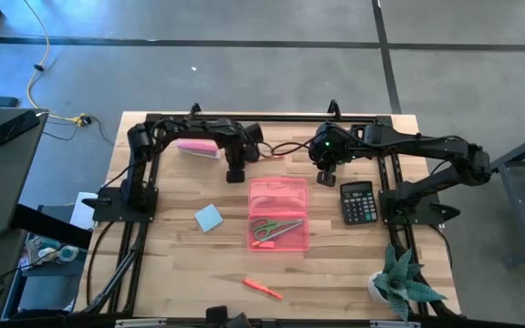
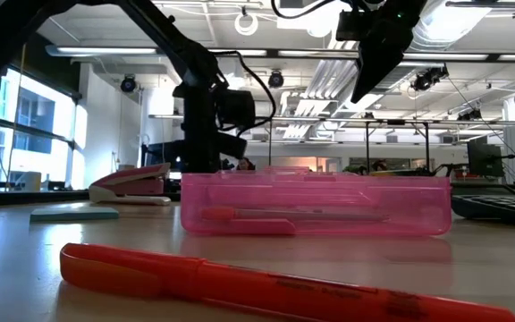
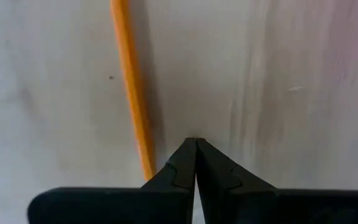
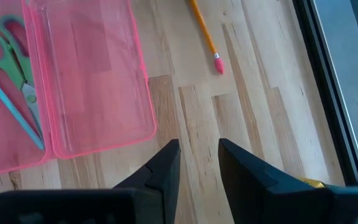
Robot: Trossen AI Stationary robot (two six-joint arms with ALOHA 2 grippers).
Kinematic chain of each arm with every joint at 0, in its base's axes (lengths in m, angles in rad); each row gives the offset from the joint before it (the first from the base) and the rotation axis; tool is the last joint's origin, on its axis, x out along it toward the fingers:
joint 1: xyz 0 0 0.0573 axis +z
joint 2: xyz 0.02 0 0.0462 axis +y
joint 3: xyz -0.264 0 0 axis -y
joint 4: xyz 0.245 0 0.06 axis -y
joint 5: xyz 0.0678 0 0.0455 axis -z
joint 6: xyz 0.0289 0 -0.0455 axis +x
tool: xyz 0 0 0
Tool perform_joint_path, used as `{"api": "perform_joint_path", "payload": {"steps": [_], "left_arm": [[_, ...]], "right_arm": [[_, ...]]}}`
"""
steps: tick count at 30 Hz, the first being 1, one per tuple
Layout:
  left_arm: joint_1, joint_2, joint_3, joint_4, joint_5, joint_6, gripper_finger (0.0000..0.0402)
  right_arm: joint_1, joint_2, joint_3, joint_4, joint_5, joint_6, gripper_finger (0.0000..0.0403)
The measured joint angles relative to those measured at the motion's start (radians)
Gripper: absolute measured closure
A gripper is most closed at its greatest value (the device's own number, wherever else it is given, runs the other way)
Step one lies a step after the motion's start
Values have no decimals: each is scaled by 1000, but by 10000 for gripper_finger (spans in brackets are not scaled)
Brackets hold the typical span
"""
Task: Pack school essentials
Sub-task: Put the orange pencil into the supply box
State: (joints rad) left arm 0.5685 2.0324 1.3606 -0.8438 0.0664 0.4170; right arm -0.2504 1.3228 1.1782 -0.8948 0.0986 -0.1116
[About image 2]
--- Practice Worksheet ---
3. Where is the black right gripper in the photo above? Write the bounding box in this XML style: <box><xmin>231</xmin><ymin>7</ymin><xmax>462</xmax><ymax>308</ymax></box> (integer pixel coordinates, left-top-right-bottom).
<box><xmin>350</xmin><ymin>0</ymin><xmax>428</xmax><ymax>104</ymax></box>

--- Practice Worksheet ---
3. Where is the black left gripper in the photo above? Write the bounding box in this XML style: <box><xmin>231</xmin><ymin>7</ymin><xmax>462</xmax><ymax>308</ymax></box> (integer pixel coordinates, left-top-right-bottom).
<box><xmin>172</xmin><ymin>80</ymin><xmax>248</xmax><ymax>174</ymax></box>

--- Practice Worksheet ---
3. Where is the transparent pink pencil case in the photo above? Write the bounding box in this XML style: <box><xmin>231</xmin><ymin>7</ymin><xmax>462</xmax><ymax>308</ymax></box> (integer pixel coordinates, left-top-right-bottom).
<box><xmin>180</xmin><ymin>166</ymin><xmax>453</xmax><ymax>238</ymax></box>

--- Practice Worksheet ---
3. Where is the blue sticky note pad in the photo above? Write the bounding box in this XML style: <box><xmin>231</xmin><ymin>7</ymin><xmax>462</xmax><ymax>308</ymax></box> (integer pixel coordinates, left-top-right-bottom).
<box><xmin>29</xmin><ymin>206</ymin><xmax>121</xmax><ymax>224</ymax></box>

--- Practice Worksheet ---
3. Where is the orange highlighter pen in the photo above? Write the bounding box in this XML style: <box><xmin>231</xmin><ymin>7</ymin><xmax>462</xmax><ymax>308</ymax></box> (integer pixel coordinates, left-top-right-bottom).
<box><xmin>59</xmin><ymin>242</ymin><xmax>515</xmax><ymax>322</ymax></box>

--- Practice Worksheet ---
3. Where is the black monitor on arm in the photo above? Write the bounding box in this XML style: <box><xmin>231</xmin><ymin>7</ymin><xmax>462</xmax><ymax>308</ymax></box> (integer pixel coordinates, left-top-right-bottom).
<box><xmin>466</xmin><ymin>135</ymin><xmax>515</xmax><ymax>193</ymax></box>

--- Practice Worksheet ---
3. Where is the dark computer monitor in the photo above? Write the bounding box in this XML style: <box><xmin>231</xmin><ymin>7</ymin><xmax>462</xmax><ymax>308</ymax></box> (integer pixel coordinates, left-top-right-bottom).
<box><xmin>140</xmin><ymin>140</ymin><xmax>186</xmax><ymax>170</ymax></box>

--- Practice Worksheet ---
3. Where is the pink and white stapler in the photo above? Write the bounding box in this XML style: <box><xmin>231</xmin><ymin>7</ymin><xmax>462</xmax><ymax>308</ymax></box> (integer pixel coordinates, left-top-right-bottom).
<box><xmin>88</xmin><ymin>162</ymin><xmax>173</xmax><ymax>208</ymax></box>

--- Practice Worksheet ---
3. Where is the black keyboard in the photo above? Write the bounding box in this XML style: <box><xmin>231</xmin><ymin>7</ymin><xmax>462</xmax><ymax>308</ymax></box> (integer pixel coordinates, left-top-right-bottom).
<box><xmin>451</xmin><ymin>193</ymin><xmax>515</xmax><ymax>227</ymax></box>

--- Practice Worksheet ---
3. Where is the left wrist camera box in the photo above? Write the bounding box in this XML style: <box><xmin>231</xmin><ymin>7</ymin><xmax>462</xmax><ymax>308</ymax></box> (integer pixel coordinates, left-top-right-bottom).
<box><xmin>215</xmin><ymin>88</ymin><xmax>257</xmax><ymax>131</ymax></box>

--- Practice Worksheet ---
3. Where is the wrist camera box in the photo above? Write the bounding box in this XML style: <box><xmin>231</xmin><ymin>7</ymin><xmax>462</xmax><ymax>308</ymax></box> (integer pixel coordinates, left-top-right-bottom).
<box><xmin>335</xmin><ymin>9</ymin><xmax>368</xmax><ymax>42</ymax></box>
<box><xmin>215</xmin><ymin>88</ymin><xmax>257</xmax><ymax>131</ymax></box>

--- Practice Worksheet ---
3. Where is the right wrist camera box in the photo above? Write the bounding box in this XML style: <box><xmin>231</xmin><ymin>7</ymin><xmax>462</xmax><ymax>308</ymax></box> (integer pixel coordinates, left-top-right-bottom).
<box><xmin>335</xmin><ymin>9</ymin><xmax>368</xmax><ymax>42</ymax></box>

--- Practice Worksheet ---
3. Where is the black metal frame stand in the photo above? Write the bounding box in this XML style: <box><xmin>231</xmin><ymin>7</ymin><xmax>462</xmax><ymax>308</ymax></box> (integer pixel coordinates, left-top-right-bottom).
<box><xmin>363</xmin><ymin>118</ymin><xmax>432</xmax><ymax>174</ymax></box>

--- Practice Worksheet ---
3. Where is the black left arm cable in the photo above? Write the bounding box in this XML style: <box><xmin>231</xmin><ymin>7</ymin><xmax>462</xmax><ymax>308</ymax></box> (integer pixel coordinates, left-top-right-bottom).
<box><xmin>215</xmin><ymin>50</ymin><xmax>278</xmax><ymax>138</ymax></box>

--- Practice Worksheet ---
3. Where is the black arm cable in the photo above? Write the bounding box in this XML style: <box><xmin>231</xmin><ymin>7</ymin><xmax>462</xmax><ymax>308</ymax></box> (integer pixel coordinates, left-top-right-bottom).
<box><xmin>269</xmin><ymin>0</ymin><xmax>352</xmax><ymax>21</ymax></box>
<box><xmin>215</xmin><ymin>50</ymin><xmax>278</xmax><ymax>138</ymax></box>

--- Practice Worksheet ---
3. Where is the black ceiling camera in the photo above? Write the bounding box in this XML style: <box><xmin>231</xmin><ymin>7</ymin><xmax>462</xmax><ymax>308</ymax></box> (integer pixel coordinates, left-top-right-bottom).
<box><xmin>119</xmin><ymin>74</ymin><xmax>138</xmax><ymax>94</ymax></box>
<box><xmin>267</xmin><ymin>70</ymin><xmax>285</xmax><ymax>89</ymax></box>

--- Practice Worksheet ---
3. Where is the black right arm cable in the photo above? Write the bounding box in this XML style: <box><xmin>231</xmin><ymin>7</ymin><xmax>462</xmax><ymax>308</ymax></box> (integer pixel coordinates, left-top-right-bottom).
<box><xmin>269</xmin><ymin>0</ymin><xmax>352</xmax><ymax>21</ymax></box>

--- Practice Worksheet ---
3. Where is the white cable coil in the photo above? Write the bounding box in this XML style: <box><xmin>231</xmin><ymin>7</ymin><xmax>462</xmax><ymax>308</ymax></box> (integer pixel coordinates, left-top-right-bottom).
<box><xmin>233</xmin><ymin>12</ymin><xmax>260</xmax><ymax>38</ymax></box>

